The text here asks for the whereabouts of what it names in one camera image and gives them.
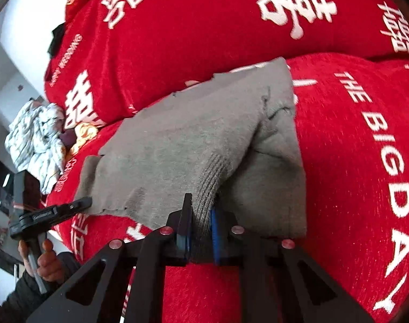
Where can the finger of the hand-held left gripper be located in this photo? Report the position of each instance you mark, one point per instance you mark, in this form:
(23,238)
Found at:
(70,207)

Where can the dark purple cloth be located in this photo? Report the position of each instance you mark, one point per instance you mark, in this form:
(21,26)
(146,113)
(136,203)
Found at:
(68,138)

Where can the white patterned cloth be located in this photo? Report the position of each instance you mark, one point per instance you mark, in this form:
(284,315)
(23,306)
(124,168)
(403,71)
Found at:
(36,141)

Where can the person's left hand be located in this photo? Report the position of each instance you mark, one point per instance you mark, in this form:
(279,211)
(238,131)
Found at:
(51,265)

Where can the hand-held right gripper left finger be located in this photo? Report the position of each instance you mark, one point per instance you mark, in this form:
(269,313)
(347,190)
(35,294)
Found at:
(183,242)

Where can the grey knit sweater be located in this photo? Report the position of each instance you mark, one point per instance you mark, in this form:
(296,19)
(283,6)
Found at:
(191,134)

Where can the black cloth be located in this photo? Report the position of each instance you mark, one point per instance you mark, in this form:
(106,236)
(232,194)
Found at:
(56,38)

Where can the red printed sofa cover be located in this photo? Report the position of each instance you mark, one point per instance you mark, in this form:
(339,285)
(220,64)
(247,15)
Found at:
(342,175)

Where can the person's left forearm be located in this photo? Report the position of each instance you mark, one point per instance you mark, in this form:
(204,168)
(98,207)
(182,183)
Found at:
(23,296)

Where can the gold patterned cloth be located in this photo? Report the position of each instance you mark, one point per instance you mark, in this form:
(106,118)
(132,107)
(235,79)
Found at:
(85,133)

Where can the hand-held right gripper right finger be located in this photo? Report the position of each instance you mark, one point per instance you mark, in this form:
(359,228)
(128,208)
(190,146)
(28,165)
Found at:
(216,239)

